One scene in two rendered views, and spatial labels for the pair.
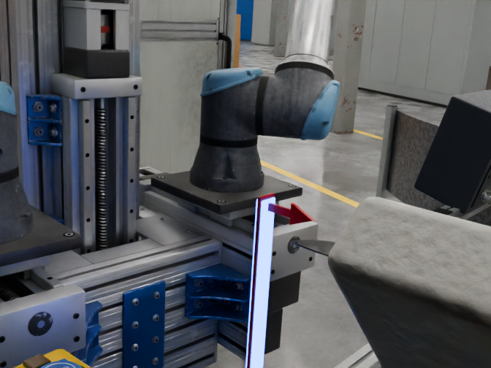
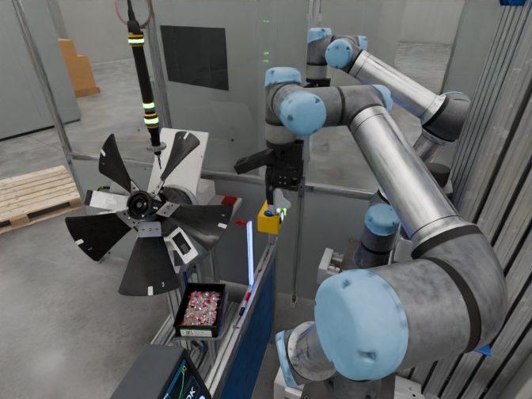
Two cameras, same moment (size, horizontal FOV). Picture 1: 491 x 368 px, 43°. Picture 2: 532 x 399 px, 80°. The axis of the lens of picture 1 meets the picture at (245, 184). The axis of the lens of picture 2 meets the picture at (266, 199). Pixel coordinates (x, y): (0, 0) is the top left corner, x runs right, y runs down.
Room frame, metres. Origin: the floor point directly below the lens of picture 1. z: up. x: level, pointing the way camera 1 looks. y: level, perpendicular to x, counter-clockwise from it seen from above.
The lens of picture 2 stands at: (1.57, -0.36, 1.89)
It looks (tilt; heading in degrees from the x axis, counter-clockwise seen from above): 31 degrees down; 156
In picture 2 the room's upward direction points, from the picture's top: straight up
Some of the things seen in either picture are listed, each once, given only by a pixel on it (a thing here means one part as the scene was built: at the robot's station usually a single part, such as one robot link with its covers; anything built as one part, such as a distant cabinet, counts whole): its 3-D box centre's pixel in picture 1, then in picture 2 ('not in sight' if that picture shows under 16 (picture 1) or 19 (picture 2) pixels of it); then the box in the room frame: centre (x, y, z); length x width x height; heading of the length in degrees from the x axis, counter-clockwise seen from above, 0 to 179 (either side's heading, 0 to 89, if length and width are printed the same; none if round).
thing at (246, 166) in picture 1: (227, 158); (353, 367); (1.22, 0.04, 1.09); 0.15 x 0.15 x 0.10
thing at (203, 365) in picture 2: not in sight; (194, 336); (0.17, -0.27, 0.04); 0.62 x 0.45 x 0.08; 140
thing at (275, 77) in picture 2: not in sight; (283, 96); (0.94, -0.05, 1.73); 0.09 x 0.08 x 0.11; 170
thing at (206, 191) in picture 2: not in sight; (197, 191); (-0.15, -0.06, 0.92); 0.17 x 0.16 x 0.11; 140
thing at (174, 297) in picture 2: not in sight; (177, 304); (0.25, -0.33, 0.46); 0.09 x 0.05 x 0.91; 50
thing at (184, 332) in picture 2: not in sight; (201, 309); (0.67, -0.25, 0.85); 0.22 x 0.17 x 0.07; 154
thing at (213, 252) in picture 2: not in sight; (214, 258); (-0.08, -0.03, 0.42); 0.04 x 0.04 x 0.83; 50
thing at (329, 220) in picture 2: not in sight; (238, 237); (-0.14, 0.18, 0.50); 2.59 x 0.03 x 0.91; 50
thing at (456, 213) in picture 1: (464, 207); not in sight; (1.13, -0.42, 1.04); 0.24 x 0.03 x 0.03; 140
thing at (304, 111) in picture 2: not in sight; (305, 108); (1.04, -0.05, 1.73); 0.11 x 0.11 x 0.08; 80
